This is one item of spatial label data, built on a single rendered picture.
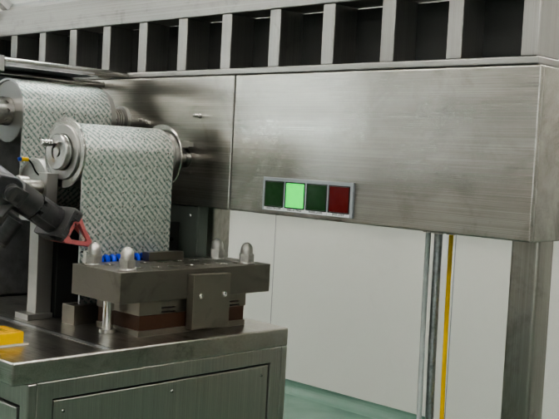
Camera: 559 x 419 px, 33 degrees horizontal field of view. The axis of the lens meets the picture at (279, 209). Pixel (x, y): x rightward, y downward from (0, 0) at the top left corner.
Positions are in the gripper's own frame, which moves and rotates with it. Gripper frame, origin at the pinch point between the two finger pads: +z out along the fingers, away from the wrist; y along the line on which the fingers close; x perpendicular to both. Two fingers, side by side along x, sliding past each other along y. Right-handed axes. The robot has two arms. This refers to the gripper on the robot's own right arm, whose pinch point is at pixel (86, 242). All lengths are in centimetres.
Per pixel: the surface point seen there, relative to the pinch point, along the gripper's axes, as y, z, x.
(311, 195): 34.6, 19.9, 25.5
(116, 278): 18.6, -2.4, -7.3
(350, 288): -147, 249, 95
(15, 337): 13.5, -12.6, -25.1
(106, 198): 0.2, -0.7, 10.1
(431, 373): 55, 51, 4
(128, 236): 0.2, 8.6, 6.1
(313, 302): -172, 255, 86
